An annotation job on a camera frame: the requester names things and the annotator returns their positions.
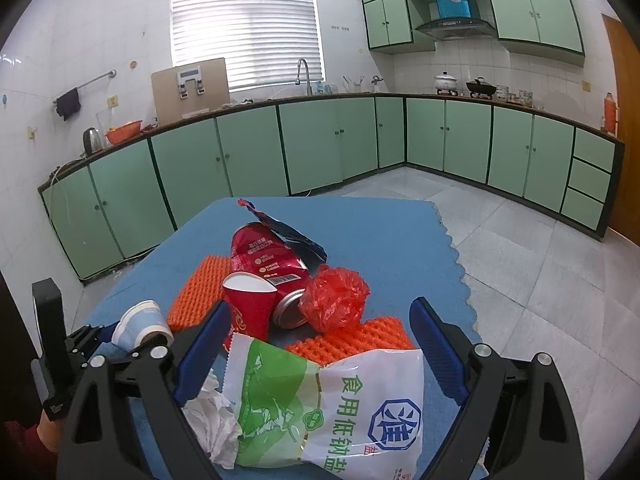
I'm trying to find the orange foam net sleeve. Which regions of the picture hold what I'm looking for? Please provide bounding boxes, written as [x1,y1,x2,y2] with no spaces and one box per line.
[166,255,233,333]
[285,317,416,367]

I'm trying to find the silver snack packet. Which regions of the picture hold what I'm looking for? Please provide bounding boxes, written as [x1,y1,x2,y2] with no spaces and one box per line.
[237,198,329,265]

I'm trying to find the person's left forearm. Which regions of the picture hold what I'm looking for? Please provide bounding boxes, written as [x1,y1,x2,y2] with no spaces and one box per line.
[0,412,66,480]

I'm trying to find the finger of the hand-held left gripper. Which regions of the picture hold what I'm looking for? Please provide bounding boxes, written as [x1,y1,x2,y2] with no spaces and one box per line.
[64,324,123,361]

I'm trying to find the white window blind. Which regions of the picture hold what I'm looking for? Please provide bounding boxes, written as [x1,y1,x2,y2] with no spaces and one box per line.
[171,0,326,93]

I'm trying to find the steel kitchen faucet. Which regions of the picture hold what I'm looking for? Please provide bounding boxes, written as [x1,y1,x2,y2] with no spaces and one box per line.
[296,58,313,96]

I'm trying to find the blue table cloth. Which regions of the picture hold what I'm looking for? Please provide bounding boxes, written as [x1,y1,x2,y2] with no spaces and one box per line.
[82,196,488,480]

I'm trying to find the crushed red drink can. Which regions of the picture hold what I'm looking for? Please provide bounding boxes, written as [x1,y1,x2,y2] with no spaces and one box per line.
[230,222,308,329]

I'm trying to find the white holder on board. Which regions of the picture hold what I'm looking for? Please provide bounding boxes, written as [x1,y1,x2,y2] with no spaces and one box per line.
[176,66,207,98]

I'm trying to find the steel range hood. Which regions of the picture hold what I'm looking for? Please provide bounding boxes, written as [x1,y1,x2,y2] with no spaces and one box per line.
[414,17,496,41]

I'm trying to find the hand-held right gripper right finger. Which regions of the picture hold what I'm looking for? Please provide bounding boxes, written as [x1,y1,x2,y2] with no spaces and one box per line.
[409,296,586,480]

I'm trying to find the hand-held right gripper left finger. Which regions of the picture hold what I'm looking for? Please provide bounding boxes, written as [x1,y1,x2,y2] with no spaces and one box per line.
[57,299,236,480]

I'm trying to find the red paper cup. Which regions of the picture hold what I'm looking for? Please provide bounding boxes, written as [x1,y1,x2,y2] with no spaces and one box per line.
[221,271,278,348]

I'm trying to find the green wall cabinets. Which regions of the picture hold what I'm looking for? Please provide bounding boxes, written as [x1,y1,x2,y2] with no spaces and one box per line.
[358,0,586,58]

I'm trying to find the green base cabinets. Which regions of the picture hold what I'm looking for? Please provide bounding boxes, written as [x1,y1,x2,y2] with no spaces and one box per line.
[37,92,626,281]

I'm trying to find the dark hanging cloth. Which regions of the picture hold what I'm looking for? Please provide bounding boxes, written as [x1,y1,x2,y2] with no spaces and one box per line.
[55,88,82,122]

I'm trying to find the orange plastic basin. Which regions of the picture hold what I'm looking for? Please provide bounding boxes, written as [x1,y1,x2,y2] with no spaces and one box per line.
[104,120,144,145]

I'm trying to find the white green salt bag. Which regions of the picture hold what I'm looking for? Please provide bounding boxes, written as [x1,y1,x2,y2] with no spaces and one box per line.
[227,332,426,480]

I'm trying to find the crumpled white tissue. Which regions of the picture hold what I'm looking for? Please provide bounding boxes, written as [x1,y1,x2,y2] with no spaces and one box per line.
[181,367,241,468]

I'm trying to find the brown wooden door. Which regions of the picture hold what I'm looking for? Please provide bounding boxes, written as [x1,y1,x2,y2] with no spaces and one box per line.
[600,14,640,246]

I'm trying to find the crumpled red plastic bag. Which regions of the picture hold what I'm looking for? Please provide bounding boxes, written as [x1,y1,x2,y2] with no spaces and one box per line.
[298,265,371,333]

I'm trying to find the light blue paper cup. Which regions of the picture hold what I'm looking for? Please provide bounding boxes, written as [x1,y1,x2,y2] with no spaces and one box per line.
[111,300,174,352]

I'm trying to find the brown wooden board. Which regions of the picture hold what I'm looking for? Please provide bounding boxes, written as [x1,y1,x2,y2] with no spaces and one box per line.
[151,57,231,121]

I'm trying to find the steel towel rail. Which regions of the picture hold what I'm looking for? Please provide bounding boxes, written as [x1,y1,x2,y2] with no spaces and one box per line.
[52,70,117,106]

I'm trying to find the black wok with lid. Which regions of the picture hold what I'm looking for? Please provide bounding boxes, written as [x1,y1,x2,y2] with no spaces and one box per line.
[466,77,497,98]

